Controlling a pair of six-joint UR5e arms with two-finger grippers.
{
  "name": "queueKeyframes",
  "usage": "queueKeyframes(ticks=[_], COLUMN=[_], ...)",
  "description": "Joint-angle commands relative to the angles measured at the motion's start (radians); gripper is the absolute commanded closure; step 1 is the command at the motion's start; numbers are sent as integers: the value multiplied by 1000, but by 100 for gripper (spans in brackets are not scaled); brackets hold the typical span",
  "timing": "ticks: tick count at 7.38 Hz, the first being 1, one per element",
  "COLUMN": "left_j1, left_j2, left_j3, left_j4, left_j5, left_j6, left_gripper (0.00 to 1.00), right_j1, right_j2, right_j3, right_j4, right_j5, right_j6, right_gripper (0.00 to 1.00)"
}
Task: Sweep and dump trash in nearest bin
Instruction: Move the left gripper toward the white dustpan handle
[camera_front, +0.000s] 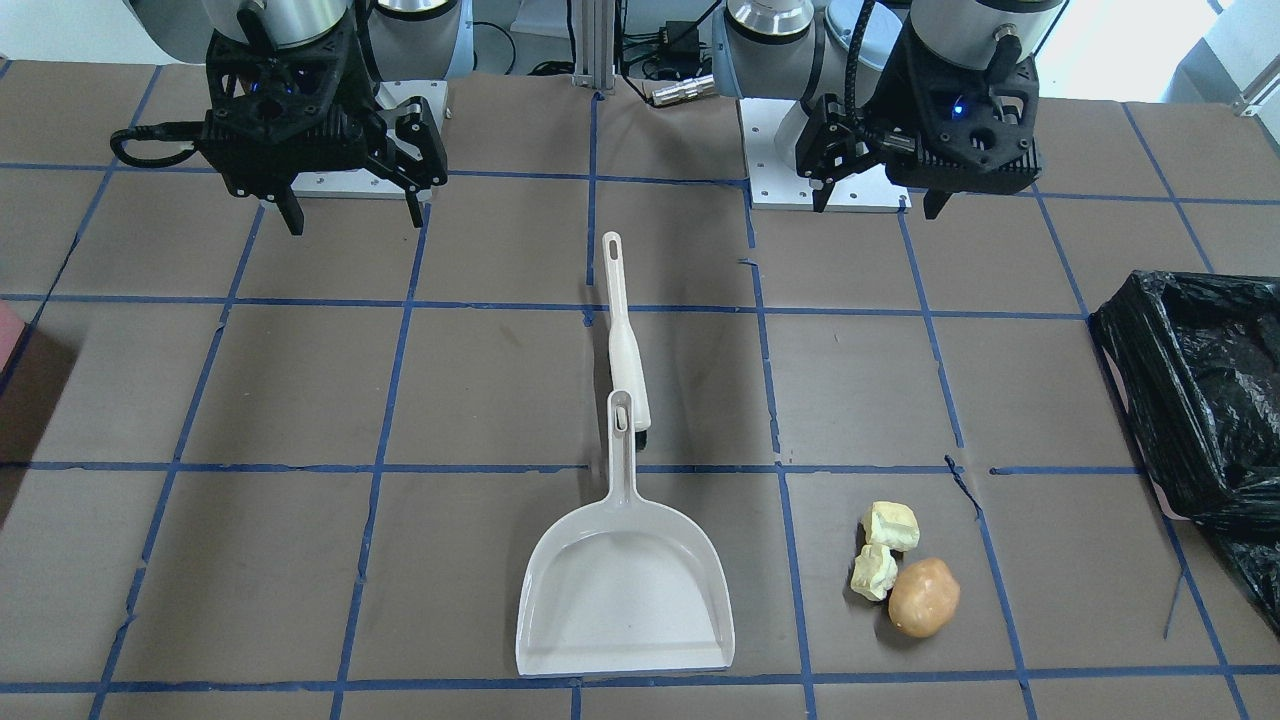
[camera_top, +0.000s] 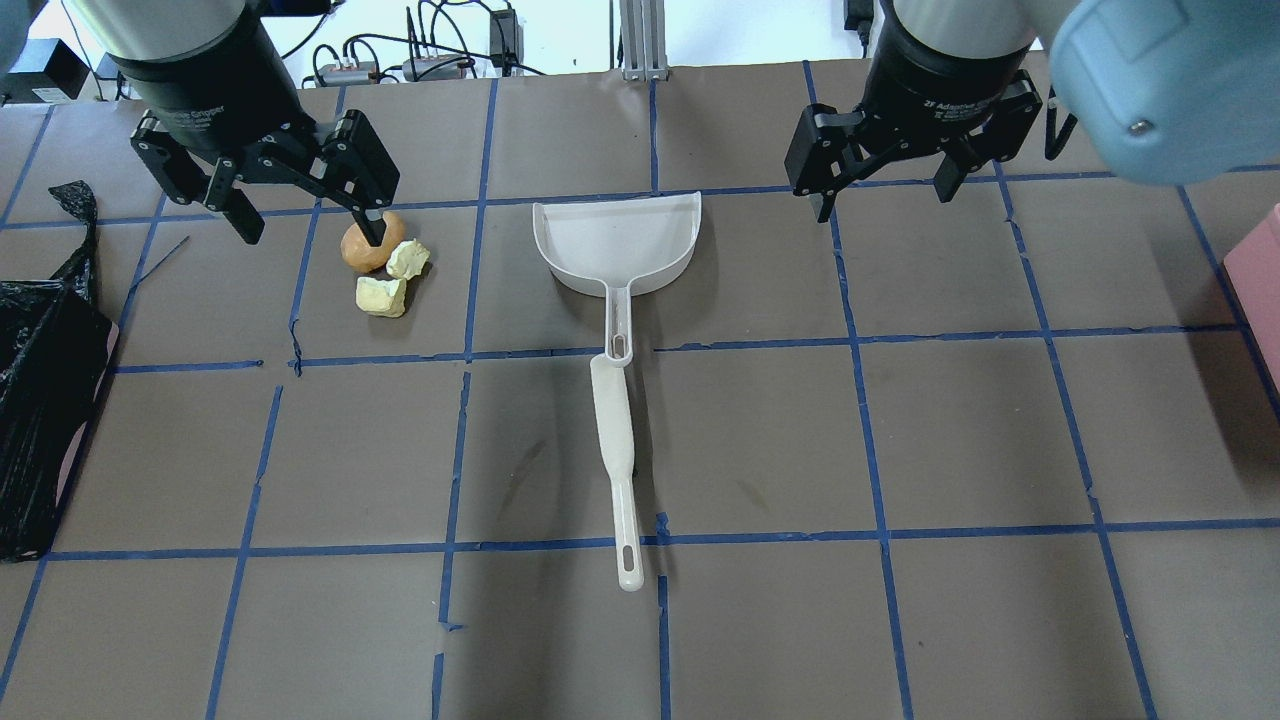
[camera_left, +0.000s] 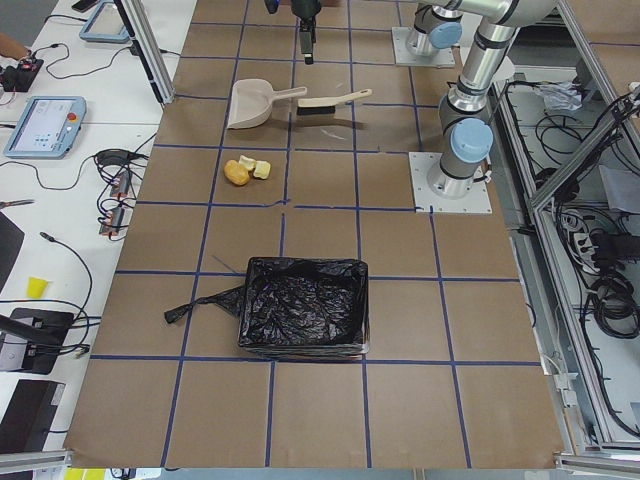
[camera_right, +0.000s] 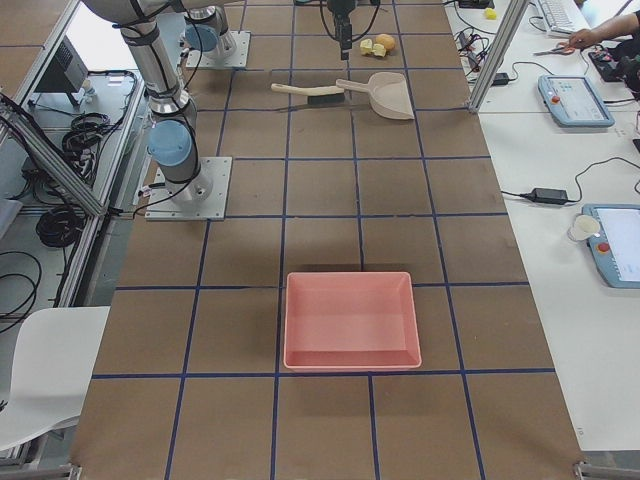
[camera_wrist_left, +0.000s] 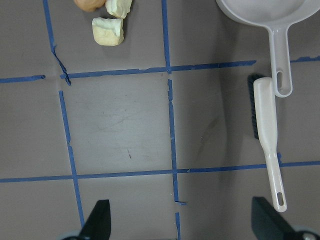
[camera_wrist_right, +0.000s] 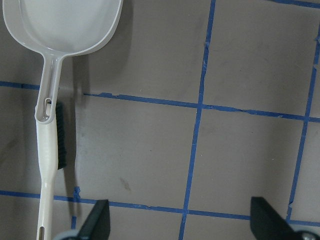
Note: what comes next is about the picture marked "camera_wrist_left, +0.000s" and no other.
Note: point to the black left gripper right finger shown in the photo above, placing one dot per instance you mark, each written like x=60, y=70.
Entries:
x=268, y=224

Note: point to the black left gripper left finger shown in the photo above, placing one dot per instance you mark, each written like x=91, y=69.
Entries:
x=98, y=224

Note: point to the beige hand brush black bristles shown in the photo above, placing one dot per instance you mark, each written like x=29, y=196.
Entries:
x=265, y=129

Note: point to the beige plastic dustpan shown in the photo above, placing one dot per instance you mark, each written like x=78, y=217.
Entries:
x=276, y=16

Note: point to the pale yellow foam chunk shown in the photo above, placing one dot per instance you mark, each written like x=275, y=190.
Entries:
x=108, y=31

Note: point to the pale yellow foam piece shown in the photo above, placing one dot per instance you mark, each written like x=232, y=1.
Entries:
x=118, y=8

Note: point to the brown potato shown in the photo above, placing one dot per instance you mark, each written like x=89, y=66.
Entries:
x=89, y=5

